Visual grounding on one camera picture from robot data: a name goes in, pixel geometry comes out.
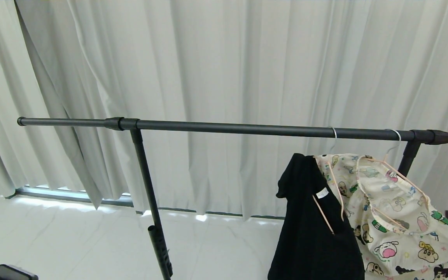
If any black clothes rack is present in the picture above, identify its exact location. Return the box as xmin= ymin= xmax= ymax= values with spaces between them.
xmin=17 ymin=116 xmax=448 ymax=280

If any window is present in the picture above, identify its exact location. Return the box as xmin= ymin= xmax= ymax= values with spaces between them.
xmin=15 ymin=185 xmax=134 ymax=207

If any white curtain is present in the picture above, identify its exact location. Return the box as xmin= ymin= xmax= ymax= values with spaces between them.
xmin=0 ymin=0 xmax=103 ymax=210
xmin=14 ymin=0 xmax=448 ymax=221

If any black garment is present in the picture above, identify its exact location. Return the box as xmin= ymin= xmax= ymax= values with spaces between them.
xmin=268 ymin=153 xmax=366 ymax=280

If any cream printed garment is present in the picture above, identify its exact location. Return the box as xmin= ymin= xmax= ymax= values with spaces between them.
xmin=315 ymin=154 xmax=448 ymax=280

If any pink clothes hanger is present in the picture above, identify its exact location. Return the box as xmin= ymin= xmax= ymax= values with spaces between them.
xmin=312 ymin=127 xmax=346 ymax=236
xmin=357 ymin=129 xmax=431 ymax=231

